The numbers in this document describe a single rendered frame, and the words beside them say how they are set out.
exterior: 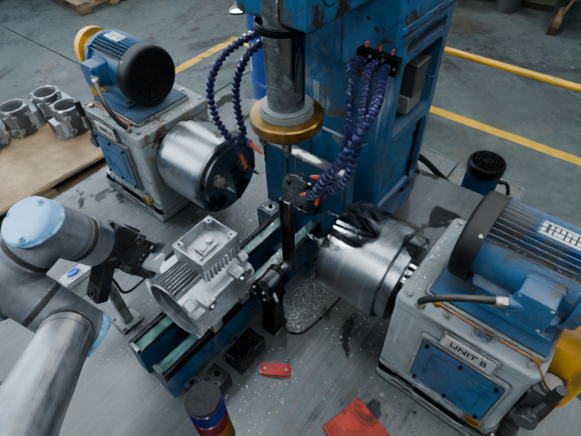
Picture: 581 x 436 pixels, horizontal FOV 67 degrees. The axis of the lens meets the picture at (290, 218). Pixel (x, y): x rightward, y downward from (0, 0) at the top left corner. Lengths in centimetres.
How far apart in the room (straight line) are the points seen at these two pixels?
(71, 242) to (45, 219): 7
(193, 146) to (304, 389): 74
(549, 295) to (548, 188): 240
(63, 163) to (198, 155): 198
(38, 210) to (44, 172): 237
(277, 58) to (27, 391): 72
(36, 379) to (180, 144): 86
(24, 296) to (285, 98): 64
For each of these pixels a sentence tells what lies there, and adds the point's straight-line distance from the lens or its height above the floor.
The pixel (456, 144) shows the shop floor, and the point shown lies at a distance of 335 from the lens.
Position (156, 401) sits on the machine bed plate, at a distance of 126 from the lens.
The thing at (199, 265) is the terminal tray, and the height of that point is 114.
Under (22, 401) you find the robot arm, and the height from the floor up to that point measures 145.
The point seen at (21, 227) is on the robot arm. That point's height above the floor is 141.
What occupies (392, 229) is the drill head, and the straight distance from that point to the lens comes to 104.
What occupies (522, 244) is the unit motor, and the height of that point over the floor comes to 134.
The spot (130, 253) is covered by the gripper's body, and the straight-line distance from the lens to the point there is 96.
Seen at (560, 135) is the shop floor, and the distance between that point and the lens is 372.
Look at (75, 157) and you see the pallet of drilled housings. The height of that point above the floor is 15.
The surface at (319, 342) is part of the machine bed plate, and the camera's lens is 127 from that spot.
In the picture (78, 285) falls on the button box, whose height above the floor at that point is 106.
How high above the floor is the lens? 193
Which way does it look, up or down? 47 degrees down
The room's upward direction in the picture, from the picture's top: 2 degrees counter-clockwise
